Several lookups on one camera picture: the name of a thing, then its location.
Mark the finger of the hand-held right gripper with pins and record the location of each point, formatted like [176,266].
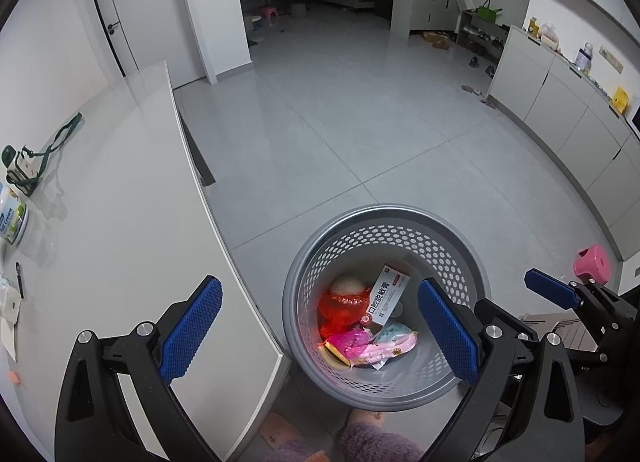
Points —
[552,288]

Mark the grey bucket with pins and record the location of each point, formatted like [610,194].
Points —
[299,11]

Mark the pink snack packet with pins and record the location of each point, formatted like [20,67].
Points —
[387,353]

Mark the green bag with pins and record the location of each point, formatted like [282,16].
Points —
[487,12]

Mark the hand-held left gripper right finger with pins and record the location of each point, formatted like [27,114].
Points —
[447,327]

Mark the grey perforated basket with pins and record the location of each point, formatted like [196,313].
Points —
[350,242]

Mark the pink mesh net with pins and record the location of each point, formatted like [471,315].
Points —
[350,342]

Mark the white sideboard cabinet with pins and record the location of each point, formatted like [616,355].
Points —
[565,117]

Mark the white tissue pack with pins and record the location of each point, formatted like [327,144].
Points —
[9,299]

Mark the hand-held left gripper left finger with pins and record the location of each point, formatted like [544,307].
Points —
[192,327]

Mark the white folded paper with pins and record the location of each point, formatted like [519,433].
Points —
[6,339]

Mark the person's purple fuzzy leg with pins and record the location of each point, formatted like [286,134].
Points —
[375,449]

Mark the white bottle on cabinet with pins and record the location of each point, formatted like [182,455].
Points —
[584,60]

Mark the red plastic bag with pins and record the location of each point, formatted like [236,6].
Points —
[340,314]

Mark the beige plush pouch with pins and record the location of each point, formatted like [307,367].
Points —
[347,286]

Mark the pink plastic stool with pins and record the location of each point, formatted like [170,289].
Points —
[594,264]
[269,16]

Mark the blue white wet wipes pack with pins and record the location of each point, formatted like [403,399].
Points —
[395,331]

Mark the white milk powder can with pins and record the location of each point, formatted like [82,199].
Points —
[12,217]

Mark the cardboard box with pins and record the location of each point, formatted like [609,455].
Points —
[436,40]

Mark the small pink blob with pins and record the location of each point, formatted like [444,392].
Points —
[16,377]

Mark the black pen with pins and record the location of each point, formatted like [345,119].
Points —
[19,279]

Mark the yellow box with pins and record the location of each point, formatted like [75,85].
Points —
[621,101]

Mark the red white toothpaste box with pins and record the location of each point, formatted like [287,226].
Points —
[385,297]

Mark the shoe rack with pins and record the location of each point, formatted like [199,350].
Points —
[482,37]

